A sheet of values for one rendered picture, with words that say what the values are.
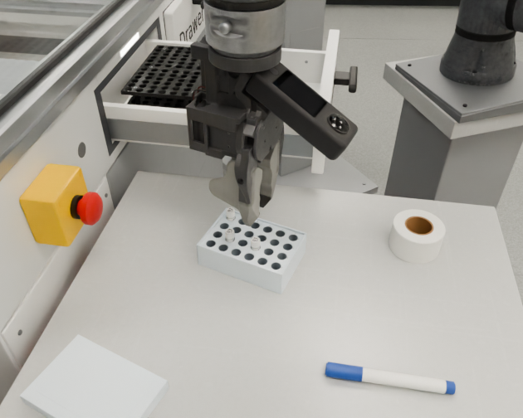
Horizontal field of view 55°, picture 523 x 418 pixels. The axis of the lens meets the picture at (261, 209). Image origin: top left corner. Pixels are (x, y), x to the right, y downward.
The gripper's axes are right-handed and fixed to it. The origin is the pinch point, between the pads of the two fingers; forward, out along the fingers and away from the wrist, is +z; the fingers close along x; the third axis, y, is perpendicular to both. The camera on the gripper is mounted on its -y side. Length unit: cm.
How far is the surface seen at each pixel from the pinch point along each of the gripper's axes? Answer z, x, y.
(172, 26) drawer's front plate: -3, -38, 36
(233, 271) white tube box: 10.0, 2.4, 2.8
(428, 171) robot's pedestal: 28, -60, -15
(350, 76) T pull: -4.5, -30.1, -1.3
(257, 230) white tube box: 7.6, -3.8, 2.2
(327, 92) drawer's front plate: -6.0, -20.7, -0.6
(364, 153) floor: 85, -146, 16
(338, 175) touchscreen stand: 82, -121, 21
